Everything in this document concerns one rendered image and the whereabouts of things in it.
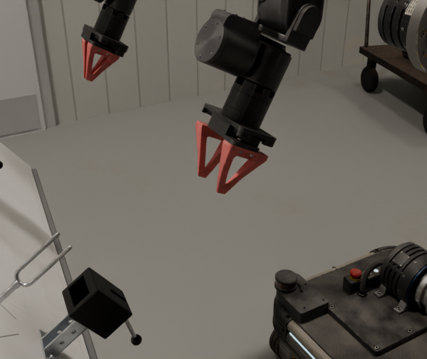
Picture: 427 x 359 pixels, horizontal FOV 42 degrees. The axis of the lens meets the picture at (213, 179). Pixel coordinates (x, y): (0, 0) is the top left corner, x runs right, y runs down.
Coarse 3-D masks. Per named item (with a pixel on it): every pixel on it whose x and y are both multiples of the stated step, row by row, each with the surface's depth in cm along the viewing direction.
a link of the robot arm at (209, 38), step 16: (224, 16) 67; (256, 16) 76; (304, 16) 69; (320, 16) 70; (208, 32) 69; (224, 32) 67; (240, 32) 69; (256, 32) 70; (272, 32) 70; (288, 32) 70; (304, 32) 70; (208, 48) 69; (224, 48) 67; (240, 48) 69; (256, 48) 70; (304, 48) 72; (208, 64) 70; (224, 64) 69; (240, 64) 70
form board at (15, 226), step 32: (0, 160) 104; (0, 192) 91; (32, 192) 105; (0, 224) 81; (32, 224) 92; (0, 256) 73; (0, 288) 66; (32, 288) 74; (64, 288) 83; (0, 320) 61; (32, 320) 67; (0, 352) 56; (32, 352) 61; (64, 352) 68
